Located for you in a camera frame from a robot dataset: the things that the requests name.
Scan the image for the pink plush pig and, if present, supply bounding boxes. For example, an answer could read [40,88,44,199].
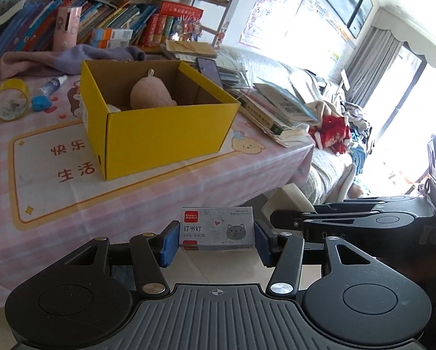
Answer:
[106,70,178,113]

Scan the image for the pile of books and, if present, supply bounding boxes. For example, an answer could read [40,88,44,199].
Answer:
[236,76,319,148]

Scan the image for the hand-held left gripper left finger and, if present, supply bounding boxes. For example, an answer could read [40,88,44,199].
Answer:
[54,220,180,298]

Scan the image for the black smartphone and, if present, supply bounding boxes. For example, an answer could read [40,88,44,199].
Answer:
[197,57,224,89]

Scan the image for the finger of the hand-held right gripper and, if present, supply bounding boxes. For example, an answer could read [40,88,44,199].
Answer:
[313,196,430,214]
[270,208,432,234]

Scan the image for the red flat box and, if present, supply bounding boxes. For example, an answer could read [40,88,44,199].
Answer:
[159,1,204,20]

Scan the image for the pink purple cloth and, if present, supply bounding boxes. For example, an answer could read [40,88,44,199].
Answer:
[0,44,175,81]

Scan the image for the alphabet wall poster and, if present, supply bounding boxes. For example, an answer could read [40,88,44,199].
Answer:
[239,0,308,50]

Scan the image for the colourful acrylic figure stand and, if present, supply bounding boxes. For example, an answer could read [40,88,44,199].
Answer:
[169,16,203,43]

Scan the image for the grey curtain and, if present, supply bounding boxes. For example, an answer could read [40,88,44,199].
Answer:
[344,25,404,111]

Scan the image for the red white cloth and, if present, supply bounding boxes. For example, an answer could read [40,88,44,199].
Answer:
[308,115,352,154]

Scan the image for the row of leaning books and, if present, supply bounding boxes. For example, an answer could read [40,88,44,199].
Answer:
[0,0,159,61]

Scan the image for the pile of clothes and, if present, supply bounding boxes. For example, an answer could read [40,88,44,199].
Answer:
[305,98,372,176]

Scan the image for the brown paper envelope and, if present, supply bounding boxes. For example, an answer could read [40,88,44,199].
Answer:
[166,39,218,60]

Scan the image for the beige foam block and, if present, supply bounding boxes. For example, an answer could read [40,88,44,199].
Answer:
[262,184,315,224]

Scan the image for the small framed picture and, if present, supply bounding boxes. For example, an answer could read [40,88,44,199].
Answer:
[349,0,374,39]

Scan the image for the stack of small cartons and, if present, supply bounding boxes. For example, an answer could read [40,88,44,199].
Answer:
[90,27,134,49]

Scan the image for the red dictionaries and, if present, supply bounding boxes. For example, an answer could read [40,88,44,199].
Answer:
[141,13,172,46]

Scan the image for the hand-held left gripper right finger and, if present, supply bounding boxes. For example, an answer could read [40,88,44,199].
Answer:
[253,220,379,295]

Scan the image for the yellow cardboard box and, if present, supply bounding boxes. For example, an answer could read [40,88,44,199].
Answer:
[80,60,241,182]

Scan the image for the stack of books and papers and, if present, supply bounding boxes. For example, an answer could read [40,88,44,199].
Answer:
[218,45,353,205]

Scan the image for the grey staple box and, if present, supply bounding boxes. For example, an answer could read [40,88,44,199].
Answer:
[179,206,257,251]

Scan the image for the white blue spray bottle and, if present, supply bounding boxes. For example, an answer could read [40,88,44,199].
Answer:
[39,75,68,96]

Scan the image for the pink checked tablecloth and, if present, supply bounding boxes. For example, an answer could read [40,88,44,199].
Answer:
[0,53,315,314]

